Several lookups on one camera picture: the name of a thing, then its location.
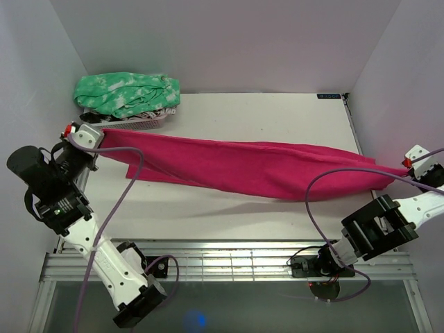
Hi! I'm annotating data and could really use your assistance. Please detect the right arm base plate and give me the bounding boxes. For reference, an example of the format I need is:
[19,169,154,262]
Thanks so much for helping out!
[287,255,356,278]

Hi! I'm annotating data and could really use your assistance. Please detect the white plastic basket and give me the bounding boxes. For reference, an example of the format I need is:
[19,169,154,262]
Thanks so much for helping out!
[93,114,168,130]

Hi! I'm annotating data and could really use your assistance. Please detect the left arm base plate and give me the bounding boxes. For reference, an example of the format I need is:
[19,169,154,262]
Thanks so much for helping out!
[144,256,169,278]

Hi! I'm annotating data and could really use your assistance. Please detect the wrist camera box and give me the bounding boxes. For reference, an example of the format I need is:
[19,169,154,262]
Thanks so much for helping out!
[402,144,438,174]
[62,122,105,149]

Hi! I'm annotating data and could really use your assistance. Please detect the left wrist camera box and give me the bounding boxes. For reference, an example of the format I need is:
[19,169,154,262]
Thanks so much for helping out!
[62,122,105,149]

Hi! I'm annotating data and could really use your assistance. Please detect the aluminium front rail frame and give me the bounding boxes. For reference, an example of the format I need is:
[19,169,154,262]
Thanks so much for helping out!
[27,133,434,333]

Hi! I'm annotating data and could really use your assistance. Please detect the blue table label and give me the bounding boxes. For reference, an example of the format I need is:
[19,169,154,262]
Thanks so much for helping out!
[316,94,342,100]

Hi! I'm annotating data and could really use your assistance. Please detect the pink trousers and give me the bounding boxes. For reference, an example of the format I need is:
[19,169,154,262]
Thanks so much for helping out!
[101,128,408,201]

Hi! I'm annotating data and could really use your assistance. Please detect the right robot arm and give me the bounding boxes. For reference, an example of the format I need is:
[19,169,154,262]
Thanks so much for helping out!
[310,161,443,276]

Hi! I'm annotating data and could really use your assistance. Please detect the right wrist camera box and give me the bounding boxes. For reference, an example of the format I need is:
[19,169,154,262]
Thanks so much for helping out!
[402,144,438,174]

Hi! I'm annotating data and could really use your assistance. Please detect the black white clothes in basket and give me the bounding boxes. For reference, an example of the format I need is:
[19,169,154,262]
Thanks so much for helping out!
[80,106,178,123]

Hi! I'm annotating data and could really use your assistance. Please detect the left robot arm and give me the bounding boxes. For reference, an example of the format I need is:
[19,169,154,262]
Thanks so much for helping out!
[6,139,167,329]

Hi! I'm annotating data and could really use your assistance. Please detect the green white patterned garment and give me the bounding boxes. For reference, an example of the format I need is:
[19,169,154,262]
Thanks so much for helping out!
[73,72,180,119]

